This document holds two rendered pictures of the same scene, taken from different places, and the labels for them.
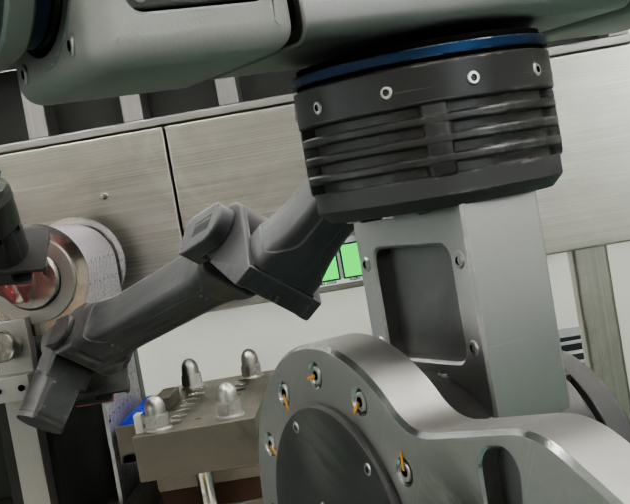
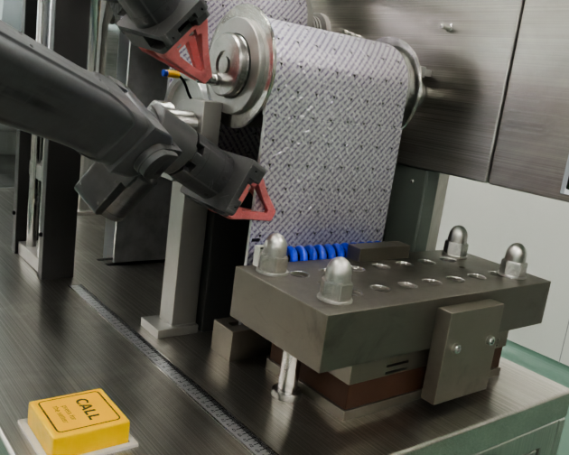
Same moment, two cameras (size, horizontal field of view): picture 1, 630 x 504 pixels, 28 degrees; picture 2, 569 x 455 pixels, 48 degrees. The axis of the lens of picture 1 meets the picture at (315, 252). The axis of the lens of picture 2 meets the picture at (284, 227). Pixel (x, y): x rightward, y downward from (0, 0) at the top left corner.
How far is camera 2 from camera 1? 120 cm
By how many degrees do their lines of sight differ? 48
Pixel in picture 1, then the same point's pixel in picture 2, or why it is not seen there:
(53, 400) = (91, 181)
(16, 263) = (148, 24)
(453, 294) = not seen: outside the picture
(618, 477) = not seen: outside the picture
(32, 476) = (171, 255)
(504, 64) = not seen: outside the picture
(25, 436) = (175, 216)
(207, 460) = (278, 332)
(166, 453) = (252, 300)
